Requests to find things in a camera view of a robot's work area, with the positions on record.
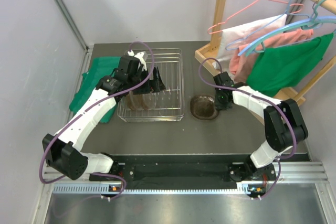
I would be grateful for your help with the light blue plastic hanger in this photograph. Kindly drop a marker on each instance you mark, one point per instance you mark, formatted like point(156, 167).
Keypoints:
point(299, 24)

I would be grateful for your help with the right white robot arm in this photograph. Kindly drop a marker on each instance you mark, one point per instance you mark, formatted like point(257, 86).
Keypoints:
point(283, 123)

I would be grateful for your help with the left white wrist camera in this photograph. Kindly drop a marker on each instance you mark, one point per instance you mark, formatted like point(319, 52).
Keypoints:
point(142, 56)

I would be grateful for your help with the pink wire hanger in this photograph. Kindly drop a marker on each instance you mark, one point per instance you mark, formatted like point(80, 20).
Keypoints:
point(252, 3)

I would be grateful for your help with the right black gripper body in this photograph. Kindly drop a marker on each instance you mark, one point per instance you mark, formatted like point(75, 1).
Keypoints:
point(220, 104)

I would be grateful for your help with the green hanging garment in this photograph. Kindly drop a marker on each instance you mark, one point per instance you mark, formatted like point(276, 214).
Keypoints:
point(278, 68)

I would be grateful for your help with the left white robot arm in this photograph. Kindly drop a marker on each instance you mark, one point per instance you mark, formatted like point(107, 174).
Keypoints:
point(62, 151)

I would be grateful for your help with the aluminium frame profile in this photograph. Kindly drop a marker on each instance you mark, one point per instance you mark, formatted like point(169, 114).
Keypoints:
point(71, 23)

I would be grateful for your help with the folded green t-shirt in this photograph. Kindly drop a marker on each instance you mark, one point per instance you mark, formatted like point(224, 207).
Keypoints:
point(100, 67)

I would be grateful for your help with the clear glass plate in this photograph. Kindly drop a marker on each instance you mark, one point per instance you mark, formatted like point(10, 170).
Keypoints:
point(129, 102)
point(152, 100)
point(146, 101)

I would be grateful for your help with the wooden clothes rack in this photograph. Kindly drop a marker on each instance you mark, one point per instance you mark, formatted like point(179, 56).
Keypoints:
point(205, 55)

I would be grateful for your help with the wire dish rack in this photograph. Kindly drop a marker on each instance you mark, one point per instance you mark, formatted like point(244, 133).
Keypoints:
point(170, 102)

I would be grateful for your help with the pink hanging garment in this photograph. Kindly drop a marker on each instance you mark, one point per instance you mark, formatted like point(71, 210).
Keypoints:
point(240, 66)

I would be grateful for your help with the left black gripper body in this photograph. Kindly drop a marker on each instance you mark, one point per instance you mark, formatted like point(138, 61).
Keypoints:
point(142, 75)

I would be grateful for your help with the slotted cable duct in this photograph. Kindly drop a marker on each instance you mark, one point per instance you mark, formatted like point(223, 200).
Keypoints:
point(114, 188)

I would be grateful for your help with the white hanging garment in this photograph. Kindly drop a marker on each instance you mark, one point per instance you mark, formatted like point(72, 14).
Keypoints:
point(224, 56)

